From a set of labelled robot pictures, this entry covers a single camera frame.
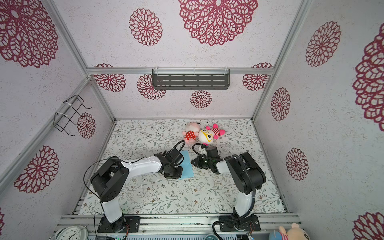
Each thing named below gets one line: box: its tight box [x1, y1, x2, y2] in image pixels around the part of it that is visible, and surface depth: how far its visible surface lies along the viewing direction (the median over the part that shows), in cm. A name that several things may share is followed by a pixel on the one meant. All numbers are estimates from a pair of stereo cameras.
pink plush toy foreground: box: [278, 222, 311, 240], surface depth 67 cm
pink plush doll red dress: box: [182, 122, 200, 145], surface depth 107 cm
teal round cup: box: [204, 234, 221, 240], surface depth 67 cm
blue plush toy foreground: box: [268, 230, 283, 240], surface depth 67 cm
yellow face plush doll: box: [198, 123, 226, 146], surface depth 105 cm
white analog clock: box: [54, 225, 89, 240], surface depth 70 cm
